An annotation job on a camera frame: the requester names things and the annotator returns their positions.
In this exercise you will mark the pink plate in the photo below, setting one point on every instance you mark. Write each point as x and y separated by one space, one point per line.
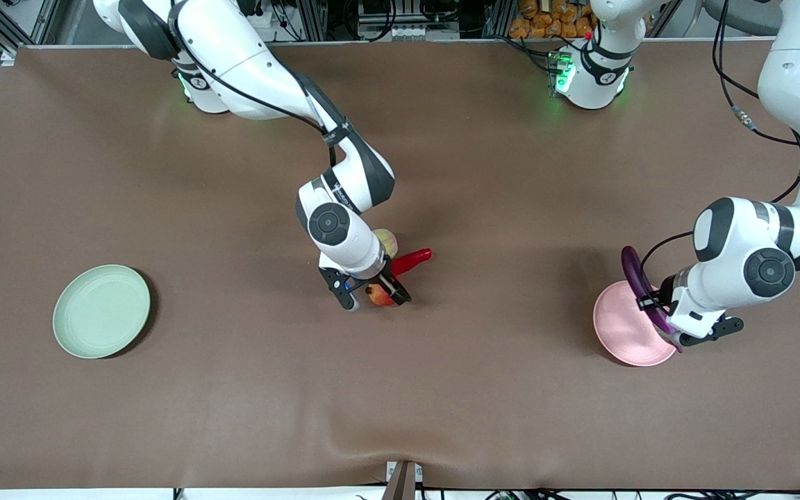
626 333

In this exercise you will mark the grey table edge clamp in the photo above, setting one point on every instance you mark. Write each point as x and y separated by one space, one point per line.
401 482

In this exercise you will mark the red chili pepper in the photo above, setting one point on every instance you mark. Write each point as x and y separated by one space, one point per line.
412 261

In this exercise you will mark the white terminal block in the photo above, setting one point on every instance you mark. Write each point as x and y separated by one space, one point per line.
414 32

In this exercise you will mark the bag of orange items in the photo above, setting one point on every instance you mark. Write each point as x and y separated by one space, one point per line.
546 24

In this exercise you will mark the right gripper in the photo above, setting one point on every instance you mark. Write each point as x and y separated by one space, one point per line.
394 283

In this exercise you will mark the white power strip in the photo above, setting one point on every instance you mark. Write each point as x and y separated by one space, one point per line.
266 19

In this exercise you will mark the red apple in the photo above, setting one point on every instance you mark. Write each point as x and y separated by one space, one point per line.
379 297

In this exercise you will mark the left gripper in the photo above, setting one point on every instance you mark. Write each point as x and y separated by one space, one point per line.
664 288

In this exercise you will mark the grey chair seat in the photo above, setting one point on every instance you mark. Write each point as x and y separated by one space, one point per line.
737 17

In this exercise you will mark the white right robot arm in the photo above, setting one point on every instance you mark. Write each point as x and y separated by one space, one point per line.
247 69

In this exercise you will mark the light green plate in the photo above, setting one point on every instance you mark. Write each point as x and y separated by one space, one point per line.
101 311

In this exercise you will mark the green pink peach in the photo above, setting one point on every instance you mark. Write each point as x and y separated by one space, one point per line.
389 242

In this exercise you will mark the brown table cloth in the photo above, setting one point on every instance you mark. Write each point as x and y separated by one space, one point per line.
400 389

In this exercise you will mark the purple eggplant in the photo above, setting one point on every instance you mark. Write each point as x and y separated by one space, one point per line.
632 271

